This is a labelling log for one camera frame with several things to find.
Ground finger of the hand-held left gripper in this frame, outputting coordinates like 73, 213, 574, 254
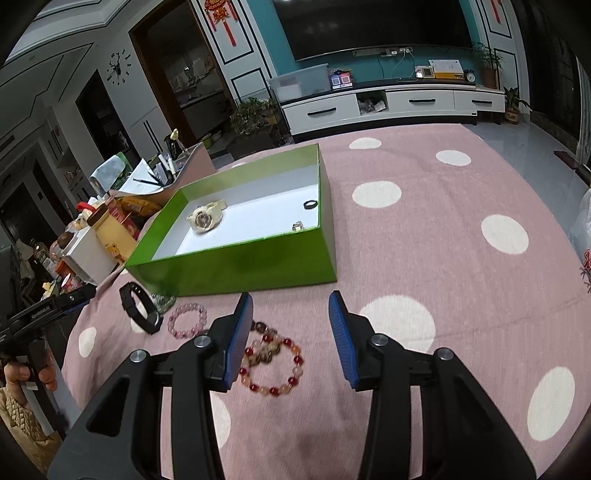
41, 284, 98, 317

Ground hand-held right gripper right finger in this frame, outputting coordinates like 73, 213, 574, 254
328, 291, 539, 480

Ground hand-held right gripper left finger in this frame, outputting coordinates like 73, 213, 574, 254
46, 292, 254, 480

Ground brown wooden bead bracelet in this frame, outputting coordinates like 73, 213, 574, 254
249, 320, 280, 365

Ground red orange bead bracelet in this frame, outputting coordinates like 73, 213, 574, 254
239, 337, 305, 398

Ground black wrist watch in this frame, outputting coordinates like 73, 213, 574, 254
119, 281, 165, 335

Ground green cardboard box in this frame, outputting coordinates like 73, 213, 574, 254
124, 143, 338, 297

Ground pink bead bracelet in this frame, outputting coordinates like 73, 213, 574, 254
167, 302, 208, 340

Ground green jade pendant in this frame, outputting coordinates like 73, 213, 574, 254
150, 293, 177, 315

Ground person's left forearm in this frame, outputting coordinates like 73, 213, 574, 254
0, 385, 51, 476

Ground person's left hand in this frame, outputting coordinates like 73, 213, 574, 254
2, 359, 56, 392

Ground yellow bear cup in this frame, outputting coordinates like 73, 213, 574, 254
88, 205, 139, 266

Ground pink polka dot tablecloth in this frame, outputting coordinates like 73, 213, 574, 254
60, 122, 589, 480

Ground yellow snack bag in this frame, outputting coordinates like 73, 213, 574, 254
113, 194, 162, 217

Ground cream wrist watch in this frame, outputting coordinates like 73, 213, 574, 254
185, 198, 228, 235

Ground green white packet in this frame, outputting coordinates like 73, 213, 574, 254
90, 152, 132, 190

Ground white paper sheet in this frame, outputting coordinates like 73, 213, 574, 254
117, 159, 164, 195

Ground pink pen holder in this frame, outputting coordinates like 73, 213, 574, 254
157, 142, 215, 190

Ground potted floor plant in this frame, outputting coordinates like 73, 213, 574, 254
229, 97, 282, 148

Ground white television cabinet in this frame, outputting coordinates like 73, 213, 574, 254
281, 78, 506, 137

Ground clear plastic storage box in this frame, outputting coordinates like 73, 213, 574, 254
269, 64, 331, 103

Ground white plastic bag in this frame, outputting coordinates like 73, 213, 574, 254
570, 187, 591, 296

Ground small potted plant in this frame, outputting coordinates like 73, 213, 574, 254
503, 87, 532, 125

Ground yellow white desk calendar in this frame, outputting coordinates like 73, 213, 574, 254
428, 59, 464, 80

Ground white power strip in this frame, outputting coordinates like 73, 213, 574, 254
353, 46, 414, 58

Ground tall potted plant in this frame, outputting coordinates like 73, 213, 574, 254
472, 41, 504, 89

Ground black television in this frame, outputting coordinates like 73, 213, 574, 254
272, 0, 474, 63

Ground black wall clock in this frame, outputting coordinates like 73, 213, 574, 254
107, 50, 132, 86

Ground red knot wall decoration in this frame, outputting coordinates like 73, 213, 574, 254
203, 0, 240, 47

